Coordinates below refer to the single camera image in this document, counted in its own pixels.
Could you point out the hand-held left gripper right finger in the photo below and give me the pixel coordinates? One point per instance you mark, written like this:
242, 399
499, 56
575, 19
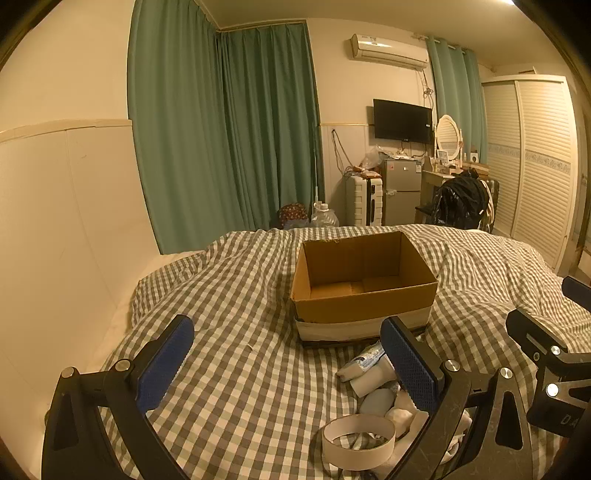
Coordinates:
408, 362

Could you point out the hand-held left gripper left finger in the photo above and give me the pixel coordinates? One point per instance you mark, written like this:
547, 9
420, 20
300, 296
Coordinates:
168, 357

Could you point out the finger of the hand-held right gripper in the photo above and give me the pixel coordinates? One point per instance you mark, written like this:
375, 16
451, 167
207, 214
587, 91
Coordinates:
535, 328
578, 291

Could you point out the white cylindrical bottle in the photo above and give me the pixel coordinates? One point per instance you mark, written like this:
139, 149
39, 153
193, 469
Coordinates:
376, 381

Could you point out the pale blue soft pouch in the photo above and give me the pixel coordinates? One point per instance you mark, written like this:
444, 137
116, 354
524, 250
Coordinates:
376, 400

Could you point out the white plush toy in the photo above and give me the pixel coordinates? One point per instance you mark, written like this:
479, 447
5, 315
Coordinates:
408, 415

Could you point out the brown cardboard box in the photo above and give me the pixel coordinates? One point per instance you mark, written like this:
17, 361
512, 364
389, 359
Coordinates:
364, 295

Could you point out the white tape roll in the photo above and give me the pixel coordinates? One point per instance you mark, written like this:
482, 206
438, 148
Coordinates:
358, 444

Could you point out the grey checkered blanket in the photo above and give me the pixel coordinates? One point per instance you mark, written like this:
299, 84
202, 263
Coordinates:
240, 369

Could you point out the white louvered wardrobe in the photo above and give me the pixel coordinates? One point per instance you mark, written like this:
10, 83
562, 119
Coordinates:
535, 170

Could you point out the black clothing on chair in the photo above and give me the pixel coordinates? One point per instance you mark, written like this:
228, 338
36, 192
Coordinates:
461, 201

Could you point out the white suitcase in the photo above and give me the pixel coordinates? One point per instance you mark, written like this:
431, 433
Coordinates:
364, 201

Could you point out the clear large water bottle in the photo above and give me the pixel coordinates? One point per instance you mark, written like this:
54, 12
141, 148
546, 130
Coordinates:
324, 216

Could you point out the small grey fridge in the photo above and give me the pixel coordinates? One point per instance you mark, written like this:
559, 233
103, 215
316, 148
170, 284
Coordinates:
400, 191

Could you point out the wooden vanity desk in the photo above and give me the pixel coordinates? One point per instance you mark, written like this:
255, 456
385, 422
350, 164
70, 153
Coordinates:
431, 180

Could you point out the dark patterned bag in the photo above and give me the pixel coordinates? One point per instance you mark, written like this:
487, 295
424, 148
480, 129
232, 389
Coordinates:
292, 214

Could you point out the oval white vanity mirror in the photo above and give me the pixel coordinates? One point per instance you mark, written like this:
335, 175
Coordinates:
449, 136

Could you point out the clear plastic bag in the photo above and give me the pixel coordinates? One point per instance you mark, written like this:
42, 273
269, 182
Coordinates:
371, 159

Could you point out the wide green curtain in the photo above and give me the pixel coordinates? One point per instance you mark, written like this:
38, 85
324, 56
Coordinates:
171, 138

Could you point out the narrow light green curtain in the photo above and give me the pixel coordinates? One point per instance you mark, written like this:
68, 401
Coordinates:
455, 92

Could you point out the green corner curtain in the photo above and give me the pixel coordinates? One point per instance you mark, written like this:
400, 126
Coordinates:
272, 138

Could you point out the white air conditioner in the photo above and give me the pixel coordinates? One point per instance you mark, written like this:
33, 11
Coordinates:
388, 50

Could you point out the black wall television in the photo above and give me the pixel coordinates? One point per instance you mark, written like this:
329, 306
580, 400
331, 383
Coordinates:
402, 121

